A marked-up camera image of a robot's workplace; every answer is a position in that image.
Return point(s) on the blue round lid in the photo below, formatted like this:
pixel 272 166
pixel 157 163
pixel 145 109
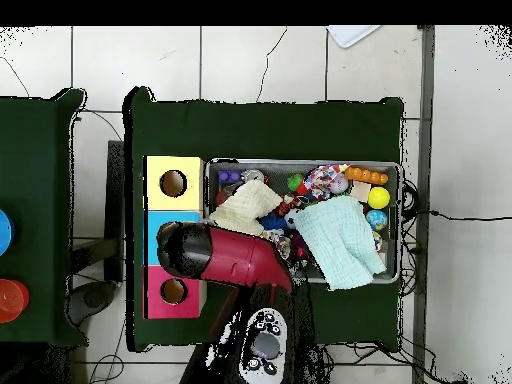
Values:
pixel 5 232

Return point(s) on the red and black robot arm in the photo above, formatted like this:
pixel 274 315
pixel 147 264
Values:
pixel 240 256

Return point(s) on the yellow tennis ball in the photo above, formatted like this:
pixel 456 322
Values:
pixel 378 198

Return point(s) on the large colourful spotted cloth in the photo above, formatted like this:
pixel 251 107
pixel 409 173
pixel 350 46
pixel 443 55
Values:
pixel 324 180

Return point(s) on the blue globe ball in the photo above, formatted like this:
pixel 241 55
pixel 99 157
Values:
pixel 376 220

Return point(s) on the dark green side table cloth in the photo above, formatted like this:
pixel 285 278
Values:
pixel 36 180

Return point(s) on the small soccer ball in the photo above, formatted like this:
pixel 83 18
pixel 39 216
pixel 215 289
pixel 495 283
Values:
pixel 292 219

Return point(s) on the mint green waffle cloth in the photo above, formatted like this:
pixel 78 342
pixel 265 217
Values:
pixel 340 240

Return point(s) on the cream waffle cloth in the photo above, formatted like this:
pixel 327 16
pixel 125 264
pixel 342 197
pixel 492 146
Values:
pixel 248 208

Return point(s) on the orange plastic toy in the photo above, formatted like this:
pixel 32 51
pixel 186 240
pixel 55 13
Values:
pixel 366 176

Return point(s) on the black metal stand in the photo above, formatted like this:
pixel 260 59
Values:
pixel 115 200

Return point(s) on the brown toy football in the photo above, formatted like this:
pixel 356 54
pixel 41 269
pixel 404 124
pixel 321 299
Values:
pixel 222 198

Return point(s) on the white tray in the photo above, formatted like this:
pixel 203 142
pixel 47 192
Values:
pixel 352 34

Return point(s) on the wooden box with three holes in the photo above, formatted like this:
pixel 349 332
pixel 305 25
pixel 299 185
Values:
pixel 174 192

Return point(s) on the orange tiger plush toy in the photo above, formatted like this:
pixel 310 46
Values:
pixel 288 204

